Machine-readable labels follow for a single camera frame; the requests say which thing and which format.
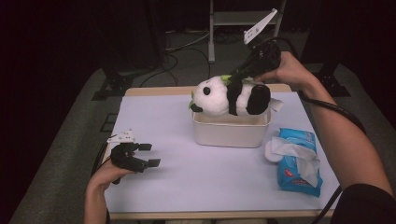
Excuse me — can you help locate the dark floor grate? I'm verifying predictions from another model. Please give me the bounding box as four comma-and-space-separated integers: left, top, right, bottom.
99, 113, 120, 133

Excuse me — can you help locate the person's left hand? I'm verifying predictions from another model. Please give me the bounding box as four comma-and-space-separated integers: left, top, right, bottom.
89, 160, 135, 194

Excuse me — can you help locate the white metal stand frame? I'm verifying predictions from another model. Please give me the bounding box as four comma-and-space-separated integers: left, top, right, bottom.
207, 0, 288, 65

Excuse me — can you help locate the pale lilac table mat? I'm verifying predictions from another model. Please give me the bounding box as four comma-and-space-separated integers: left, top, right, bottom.
104, 91, 342, 215

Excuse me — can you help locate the wooden table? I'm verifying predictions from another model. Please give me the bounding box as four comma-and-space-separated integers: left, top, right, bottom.
104, 83, 342, 221

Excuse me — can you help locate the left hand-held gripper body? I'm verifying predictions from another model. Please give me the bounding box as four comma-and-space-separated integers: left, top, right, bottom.
106, 129, 148, 175

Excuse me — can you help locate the left hand-held gripper cable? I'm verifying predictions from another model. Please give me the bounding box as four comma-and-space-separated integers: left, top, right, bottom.
91, 134, 119, 224

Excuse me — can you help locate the panda plush toy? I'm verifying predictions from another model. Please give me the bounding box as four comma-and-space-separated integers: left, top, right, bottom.
188, 74, 285, 118

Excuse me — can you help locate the black floor stand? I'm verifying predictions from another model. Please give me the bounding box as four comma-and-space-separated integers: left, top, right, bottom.
91, 60, 157, 102
301, 61, 352, 98

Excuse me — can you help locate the white floor cable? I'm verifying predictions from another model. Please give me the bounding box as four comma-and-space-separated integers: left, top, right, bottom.
164, 29, 213, 52

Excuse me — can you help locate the black floor cable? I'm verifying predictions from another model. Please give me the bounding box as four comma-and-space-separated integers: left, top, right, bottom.
138, 46, 210, 89

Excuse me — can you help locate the person's right hand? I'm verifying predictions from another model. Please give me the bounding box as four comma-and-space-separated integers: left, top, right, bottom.
254, 50, 319, 95

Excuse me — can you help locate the right hand-held gripper cable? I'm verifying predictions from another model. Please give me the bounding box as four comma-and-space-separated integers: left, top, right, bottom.
270, 36, 367, 224

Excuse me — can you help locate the white wet wipe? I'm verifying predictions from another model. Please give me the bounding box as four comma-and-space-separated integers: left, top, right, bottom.
270, 135, 322, 189

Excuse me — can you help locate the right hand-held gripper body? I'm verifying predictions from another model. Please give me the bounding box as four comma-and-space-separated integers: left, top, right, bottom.
243, 7, 282, 77

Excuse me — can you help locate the hand-held gripper cable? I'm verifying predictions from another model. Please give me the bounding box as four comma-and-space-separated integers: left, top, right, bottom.
91, 134, 119, 224
270, 36, 367, 224

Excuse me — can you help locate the person's black sleeve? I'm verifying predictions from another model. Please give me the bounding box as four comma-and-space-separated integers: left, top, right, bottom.
329, 183, 396, 224

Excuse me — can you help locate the blue wet wipe pack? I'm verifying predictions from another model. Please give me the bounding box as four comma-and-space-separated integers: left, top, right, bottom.
276, 127, 324, 198

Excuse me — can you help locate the white plastic storage box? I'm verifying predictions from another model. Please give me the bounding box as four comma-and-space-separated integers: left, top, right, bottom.
191, 108, 273, 149

